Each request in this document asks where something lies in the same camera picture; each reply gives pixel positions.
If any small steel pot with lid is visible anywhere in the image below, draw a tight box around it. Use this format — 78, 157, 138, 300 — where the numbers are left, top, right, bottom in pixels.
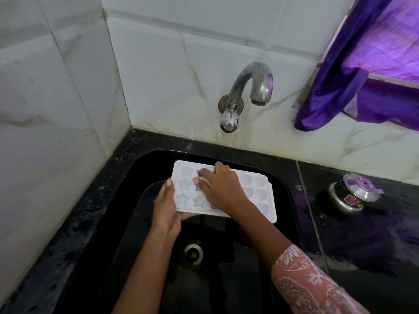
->
328, 173, 384, 215

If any person's right hand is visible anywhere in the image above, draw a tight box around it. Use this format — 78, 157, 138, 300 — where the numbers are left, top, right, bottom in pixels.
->
192, 161, 253, 218

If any person's left forearm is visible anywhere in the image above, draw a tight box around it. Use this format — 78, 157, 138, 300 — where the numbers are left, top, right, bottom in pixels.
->
111, 227, 179, 314

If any black sink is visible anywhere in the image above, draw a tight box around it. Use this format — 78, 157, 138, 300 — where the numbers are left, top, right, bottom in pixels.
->
95, 149, 302, 314

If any white ice tray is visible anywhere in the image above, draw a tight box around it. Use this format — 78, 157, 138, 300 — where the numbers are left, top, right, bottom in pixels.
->
171, 160, 278, 224

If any chrome wall tap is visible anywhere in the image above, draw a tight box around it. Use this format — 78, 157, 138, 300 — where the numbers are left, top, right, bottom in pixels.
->
218, 61, 274, 133

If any pink floral sleeve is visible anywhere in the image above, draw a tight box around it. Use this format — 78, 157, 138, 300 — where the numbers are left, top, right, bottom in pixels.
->
271, 244, 371, 314

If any purple curtain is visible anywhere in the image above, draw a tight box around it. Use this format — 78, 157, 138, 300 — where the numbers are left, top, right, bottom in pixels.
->
293, 0, 419, 132

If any person's right forearm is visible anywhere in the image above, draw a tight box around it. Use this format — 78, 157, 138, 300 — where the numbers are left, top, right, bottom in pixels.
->
232, 202, 295, 270

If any person's left hand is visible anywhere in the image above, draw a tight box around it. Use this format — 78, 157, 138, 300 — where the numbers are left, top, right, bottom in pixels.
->
152, 178, 199, 241

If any steel sink drain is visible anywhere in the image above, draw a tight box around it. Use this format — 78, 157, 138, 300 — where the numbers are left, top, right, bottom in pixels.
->
182, 240, 205, 269

